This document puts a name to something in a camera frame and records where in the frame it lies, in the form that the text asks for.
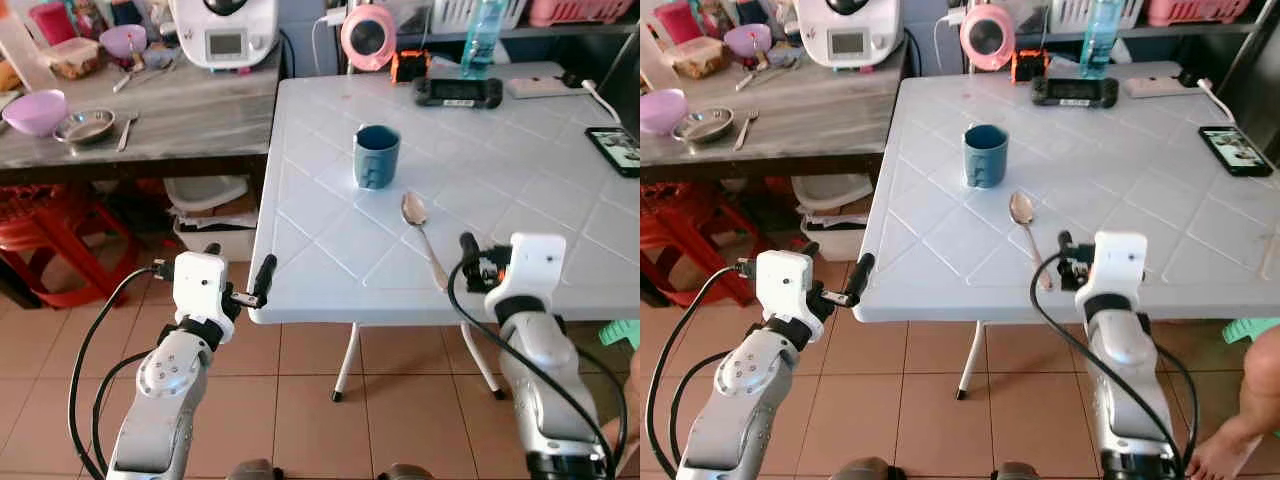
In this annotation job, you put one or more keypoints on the pink plastic container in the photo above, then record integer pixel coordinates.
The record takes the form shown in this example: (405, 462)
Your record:
(677, 22)
(50, 22)

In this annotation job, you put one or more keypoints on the white plastic basket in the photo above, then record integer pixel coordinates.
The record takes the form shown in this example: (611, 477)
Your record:
(450, 12)
(1068, 12)

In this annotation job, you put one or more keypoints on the black smartphone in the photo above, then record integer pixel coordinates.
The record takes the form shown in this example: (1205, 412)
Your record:
(615, 150)
(1235, 150)

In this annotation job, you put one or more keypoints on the small metal spoon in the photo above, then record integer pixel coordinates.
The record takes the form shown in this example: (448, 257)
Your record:
(748, 80)
(125, 80)

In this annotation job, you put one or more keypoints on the large purple bowl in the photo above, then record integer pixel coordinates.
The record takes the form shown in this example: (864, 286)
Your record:
(660, 112)
(35, 112)

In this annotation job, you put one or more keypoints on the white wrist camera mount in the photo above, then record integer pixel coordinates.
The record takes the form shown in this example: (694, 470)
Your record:
(537, 265)
(785, 285)
(1120, 262)
(200, 285)

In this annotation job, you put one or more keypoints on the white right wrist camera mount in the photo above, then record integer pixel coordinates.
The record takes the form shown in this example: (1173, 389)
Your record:
(1120, 262)
(537, 265)

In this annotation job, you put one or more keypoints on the grey robot left leg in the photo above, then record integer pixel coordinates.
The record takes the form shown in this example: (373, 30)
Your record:
(255, 470)
(860, 470)

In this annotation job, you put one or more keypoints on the blue mug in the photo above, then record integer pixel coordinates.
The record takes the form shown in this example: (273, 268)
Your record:
(985, 160)
(377, 160)

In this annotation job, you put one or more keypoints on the grey robot leg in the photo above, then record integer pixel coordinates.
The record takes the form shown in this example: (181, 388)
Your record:
(405, 472)
(1015, 472)
(255, 470)
(860, 470)

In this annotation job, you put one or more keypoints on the black handheld controller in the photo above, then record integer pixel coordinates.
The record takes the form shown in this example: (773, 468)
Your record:
(1075, 93)
(458, 93)

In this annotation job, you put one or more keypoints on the red plastic stool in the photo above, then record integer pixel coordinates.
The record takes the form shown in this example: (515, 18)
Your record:
(60, 232)
(680, 232)

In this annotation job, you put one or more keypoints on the metal fork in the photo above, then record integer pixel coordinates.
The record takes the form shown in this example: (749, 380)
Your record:
(127, 132)
(745, 130)

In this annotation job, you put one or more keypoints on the grey stone counter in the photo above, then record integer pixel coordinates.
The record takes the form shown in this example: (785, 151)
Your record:
(820, 110)
(200, 110)

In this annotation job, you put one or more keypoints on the pink round appliance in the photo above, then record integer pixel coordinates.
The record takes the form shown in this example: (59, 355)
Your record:
(988, 35)
(368, 35)

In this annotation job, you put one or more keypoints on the white storage box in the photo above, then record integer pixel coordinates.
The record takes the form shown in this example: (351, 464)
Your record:
(210, 240)
(835, 240)

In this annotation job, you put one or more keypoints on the pink plastic basket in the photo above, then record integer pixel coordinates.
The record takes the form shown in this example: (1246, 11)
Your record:
(575, 10)
(1195, 10)

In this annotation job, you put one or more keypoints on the long metal spoon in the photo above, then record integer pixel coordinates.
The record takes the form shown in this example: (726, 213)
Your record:
(413, 208)
(1021, 208)

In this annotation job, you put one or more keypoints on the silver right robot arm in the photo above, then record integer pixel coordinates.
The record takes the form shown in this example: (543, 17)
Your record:
(1130, 370)
(540, 370)

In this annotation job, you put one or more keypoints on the grey robot right leg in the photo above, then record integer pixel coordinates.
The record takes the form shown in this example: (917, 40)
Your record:
(1015, 472)
(405, 472)

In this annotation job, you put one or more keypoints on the white plastic folding table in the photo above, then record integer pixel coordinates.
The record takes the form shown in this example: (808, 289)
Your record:
(500, 200)
(1110, 190)

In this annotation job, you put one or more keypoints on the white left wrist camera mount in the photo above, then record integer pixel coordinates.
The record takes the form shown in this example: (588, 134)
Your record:
(200, 285)
(785, 285)

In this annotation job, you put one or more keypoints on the green plastic stool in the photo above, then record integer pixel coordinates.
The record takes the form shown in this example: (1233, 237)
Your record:
(1250, 328)
(622, 332)

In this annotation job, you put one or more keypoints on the blue water bottle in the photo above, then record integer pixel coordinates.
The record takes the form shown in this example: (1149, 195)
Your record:
(482, 40)
(1102, 40)

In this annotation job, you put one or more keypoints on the white kitchen machine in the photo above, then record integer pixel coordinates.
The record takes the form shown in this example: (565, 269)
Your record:
(848, 45)
(225, 45)

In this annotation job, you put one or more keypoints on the white power strip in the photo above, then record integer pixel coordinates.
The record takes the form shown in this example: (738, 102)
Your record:
(540, 87)
(1155, 87)

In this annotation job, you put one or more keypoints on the white wall charger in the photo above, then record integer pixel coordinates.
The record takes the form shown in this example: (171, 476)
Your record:
(333, 18)
(955, 18)

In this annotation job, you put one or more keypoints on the clear food container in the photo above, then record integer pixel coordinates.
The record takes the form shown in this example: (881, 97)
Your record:
(695, 58)
(70, 58)

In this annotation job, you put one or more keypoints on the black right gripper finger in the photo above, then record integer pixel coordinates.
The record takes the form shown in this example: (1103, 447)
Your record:
(469, 250)
(1065, 244)

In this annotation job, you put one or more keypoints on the metal dish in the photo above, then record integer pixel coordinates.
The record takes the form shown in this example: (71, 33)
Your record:
(85, 127)
(703, 126)

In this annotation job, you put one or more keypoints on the small purple bowl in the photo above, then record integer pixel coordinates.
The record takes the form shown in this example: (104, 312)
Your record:
(747, 40)
(123, 40)

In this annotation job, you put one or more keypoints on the orange and black device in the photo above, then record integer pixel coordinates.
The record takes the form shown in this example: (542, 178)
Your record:
(1028, 68)
(408, 68)

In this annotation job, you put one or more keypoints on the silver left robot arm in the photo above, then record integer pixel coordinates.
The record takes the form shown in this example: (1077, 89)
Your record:
(165, 400)
(745, 400)

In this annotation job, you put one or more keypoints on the white cutting board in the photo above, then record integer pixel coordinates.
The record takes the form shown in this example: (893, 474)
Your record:
(22, 55)
(655, 60)

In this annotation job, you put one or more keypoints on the person's bare leg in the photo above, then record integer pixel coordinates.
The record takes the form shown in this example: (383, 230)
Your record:
(1255, 390)
(635, 385)

